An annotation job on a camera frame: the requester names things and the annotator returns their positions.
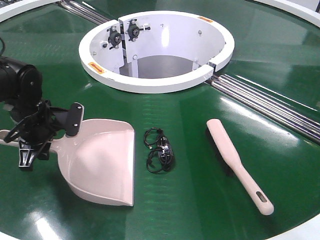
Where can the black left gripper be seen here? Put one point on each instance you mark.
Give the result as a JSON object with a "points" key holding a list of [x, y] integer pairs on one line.
{"points": [[35, 132]]}

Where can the pink plastic dustpan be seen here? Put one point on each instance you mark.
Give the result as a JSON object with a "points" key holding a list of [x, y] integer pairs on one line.
{"points": [[98, 163]]}

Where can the pink hand brush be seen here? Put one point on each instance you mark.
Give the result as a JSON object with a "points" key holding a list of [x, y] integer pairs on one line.
{"points": [[231, 157]]}

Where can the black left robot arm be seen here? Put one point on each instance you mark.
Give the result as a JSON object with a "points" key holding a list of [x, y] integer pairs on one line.
{"points": [[20, 91]]}

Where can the orange warning label front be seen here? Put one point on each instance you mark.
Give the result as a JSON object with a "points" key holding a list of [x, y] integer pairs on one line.
{"points": [[100, 70]]}

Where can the orange warning label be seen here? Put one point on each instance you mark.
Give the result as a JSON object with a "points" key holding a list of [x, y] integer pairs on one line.
{"points": [[208, 20], [100, 70]]}

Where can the steel rollers upper left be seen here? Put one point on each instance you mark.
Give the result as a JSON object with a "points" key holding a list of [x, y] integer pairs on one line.
{"points": [[83, 11]]}

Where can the steel rollers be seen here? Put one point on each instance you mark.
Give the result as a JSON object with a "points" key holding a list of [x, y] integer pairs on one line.
{"points": [[83, 11], [267, 105]]}

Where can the white outer rim left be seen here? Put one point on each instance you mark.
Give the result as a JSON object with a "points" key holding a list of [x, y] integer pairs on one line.
{"points": [[22, 6]]}

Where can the white rim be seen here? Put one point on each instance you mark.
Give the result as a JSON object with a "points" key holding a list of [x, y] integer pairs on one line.
{"points": [[22, 6], [309, 11]]}

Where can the orange warning label rear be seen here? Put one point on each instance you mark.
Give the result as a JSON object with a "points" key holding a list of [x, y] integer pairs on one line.
{"points": [[208, 20]]}

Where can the steel rollers right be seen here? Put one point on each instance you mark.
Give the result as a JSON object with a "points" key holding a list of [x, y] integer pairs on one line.
{"points": [[267, 105]]}

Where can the white outer rim right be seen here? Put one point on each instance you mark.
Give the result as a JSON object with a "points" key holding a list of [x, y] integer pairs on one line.
{"points": [[309, 11]]}

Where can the black left bearing mount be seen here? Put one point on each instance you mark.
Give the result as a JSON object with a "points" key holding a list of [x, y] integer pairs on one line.
{"points": [[115, 38]]}

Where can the black bearing mount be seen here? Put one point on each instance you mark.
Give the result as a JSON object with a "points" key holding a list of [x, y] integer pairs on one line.
{"points": [[115, 38], [134, 30]]}

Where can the black right bearing mount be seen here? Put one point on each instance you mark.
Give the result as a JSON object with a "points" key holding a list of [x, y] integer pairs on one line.
{"points": [[134, 30]]}

